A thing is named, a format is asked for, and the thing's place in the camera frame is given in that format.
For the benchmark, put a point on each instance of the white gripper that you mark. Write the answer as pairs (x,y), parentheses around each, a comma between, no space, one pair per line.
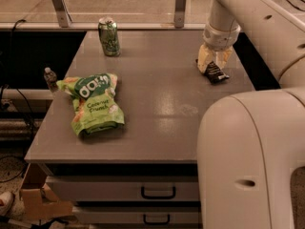
(219,39)

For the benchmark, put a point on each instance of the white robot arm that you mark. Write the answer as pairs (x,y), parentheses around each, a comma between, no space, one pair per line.
(249,144)

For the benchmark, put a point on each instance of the green soda can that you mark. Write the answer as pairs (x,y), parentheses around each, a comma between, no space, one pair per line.
(107,29)

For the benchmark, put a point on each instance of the green coconut crunch snack bag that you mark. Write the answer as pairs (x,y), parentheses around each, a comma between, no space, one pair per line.
(93,102)

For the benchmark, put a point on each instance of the small clear plastic bottle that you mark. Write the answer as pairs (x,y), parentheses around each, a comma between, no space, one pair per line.
(51,79)

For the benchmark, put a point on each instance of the grey upper drawer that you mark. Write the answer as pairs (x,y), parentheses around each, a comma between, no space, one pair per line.
(120,188)

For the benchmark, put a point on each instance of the grey drawer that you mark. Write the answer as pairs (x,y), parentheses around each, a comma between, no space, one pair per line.
(120,188)
(134,215)

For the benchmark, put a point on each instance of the grey lower drawer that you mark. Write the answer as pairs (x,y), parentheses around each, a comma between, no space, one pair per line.
(134,215)

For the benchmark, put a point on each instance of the grey horizontal pipe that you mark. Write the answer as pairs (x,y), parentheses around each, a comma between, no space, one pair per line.
(29,94)

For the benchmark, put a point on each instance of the brown cardboard box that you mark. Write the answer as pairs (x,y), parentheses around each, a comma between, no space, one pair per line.
(39,200)

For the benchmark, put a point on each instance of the white and red shoe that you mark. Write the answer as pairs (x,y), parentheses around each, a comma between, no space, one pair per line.
(6,201)

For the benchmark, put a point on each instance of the middle metal window bracket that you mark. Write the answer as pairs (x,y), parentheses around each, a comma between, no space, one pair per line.
(179,13)

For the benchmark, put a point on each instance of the metal window bracket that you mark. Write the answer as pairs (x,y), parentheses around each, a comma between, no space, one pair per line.
(62,13)
(179,13)

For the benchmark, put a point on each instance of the black upper drawer handle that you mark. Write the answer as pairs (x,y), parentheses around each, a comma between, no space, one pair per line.
(147,193)

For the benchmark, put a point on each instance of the black drawer handle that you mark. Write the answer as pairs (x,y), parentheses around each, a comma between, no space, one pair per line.
(156,219)
(147,193)

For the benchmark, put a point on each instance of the left metal window bracket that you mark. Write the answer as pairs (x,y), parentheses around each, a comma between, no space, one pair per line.
(62,13)

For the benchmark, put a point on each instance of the black lower drawer handle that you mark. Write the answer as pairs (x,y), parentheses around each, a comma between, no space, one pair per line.
(156,219)

